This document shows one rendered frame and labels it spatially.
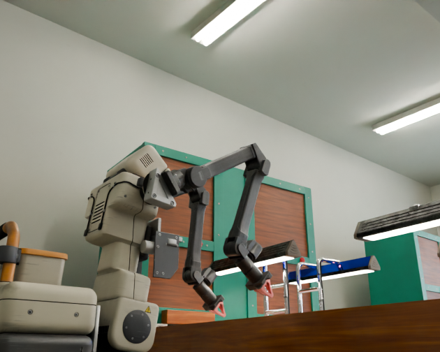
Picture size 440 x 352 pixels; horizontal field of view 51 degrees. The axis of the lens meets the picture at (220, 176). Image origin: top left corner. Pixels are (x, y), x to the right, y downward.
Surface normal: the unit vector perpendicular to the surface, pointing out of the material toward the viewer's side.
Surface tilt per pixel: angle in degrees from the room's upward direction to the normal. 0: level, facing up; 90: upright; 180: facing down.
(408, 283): 90
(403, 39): 180
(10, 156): 90
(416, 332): 90
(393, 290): 90
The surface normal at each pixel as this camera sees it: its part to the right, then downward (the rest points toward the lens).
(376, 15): 0.00, 0.93
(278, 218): 0.58, -0.29
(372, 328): -0.81, -0.22
